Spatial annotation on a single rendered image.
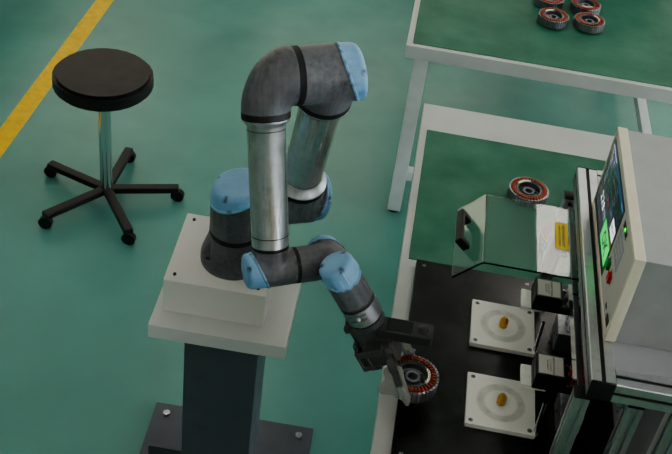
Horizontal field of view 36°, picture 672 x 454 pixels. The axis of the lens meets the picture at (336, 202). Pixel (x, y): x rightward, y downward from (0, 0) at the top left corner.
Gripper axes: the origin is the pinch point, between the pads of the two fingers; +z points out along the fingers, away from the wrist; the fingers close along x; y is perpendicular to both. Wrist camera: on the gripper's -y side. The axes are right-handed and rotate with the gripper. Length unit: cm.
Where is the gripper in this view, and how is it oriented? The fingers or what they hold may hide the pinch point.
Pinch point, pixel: (413, 380)
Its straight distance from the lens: 223.3
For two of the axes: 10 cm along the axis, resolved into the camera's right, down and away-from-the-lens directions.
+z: 4.2, 7.5, 5.1
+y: -9.0, 2.6, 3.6
